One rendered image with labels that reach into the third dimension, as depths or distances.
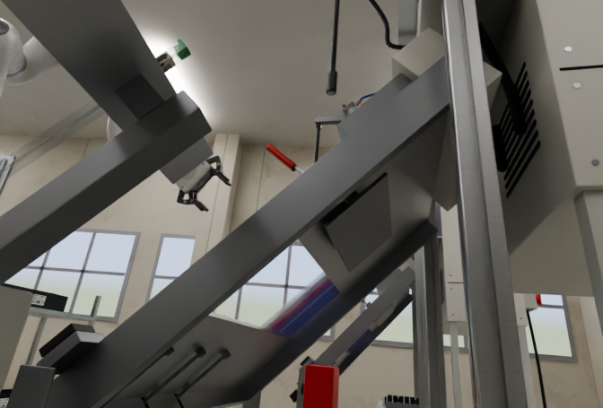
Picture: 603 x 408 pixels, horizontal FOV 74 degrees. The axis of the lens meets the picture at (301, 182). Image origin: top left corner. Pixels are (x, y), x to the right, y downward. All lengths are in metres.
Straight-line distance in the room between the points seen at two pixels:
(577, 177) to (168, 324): 0.52
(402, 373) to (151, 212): 3.34
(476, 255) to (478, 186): 0.08
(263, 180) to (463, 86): 4.46
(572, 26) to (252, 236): 0.52
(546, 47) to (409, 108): 0.20
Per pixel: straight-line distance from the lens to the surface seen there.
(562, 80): 0.63
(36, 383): 0.59
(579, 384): 5.01
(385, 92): 0.64
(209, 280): 0.54
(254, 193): 4.88
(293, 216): 0.52
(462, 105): 0.53
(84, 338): 0.59
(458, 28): 0.61
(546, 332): 4.91
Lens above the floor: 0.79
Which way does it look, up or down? 24 degrees up
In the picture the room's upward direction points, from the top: 5 degrees clockwise
